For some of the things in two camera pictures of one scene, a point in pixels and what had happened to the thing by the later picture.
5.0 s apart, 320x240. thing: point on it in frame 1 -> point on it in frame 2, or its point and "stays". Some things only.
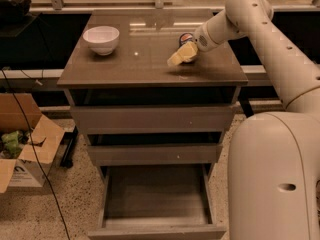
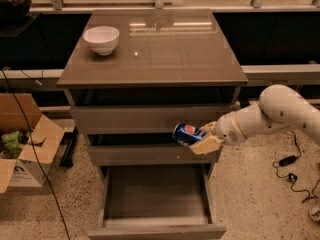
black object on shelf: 14,4 stays
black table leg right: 243,96 stays
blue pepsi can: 184,38 -> 187,134
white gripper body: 201,39 -> 227,128
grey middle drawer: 154,154 stays
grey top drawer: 153,119 stays
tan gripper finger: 185,53 -> 209,144
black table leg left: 69,139 stays
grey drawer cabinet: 155,131 stays
